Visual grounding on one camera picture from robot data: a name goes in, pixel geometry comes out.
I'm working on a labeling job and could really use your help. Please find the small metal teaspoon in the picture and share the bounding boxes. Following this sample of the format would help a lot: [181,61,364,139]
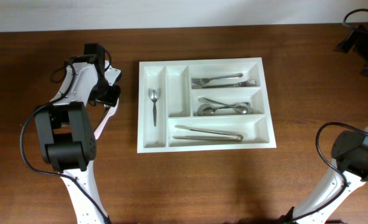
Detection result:
[149,89,159,127]
[97,105,111,128]

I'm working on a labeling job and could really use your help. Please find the metal fork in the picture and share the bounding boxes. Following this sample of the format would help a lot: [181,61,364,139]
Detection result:
[191,73,243,86]

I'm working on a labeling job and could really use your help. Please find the large metal spoon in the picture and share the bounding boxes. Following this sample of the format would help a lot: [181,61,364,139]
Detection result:
[197,103,253,116]

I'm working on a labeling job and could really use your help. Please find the metal fork crosswise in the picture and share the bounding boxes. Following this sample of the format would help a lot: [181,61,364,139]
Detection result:
[202,80,257,88]

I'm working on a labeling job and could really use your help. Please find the metal tongs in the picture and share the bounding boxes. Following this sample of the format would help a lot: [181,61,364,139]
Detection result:
[173,126,244,142]

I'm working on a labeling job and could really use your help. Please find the metal spoon bowl down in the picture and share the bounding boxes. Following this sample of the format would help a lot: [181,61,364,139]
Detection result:
[197,98,253,116]

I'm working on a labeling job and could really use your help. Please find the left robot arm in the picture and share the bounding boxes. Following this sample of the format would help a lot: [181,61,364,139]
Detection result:
[31,43,121,223]

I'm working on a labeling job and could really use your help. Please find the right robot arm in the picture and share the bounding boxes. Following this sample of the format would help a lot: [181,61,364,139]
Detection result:
[279,25,368,223]

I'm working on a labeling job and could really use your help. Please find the pink plastic knife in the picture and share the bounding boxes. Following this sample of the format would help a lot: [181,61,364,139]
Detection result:
[94,98,120,140]

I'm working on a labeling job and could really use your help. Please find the white plastic cutlery tray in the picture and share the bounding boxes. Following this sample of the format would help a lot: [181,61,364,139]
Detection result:
[137,57,276,153]

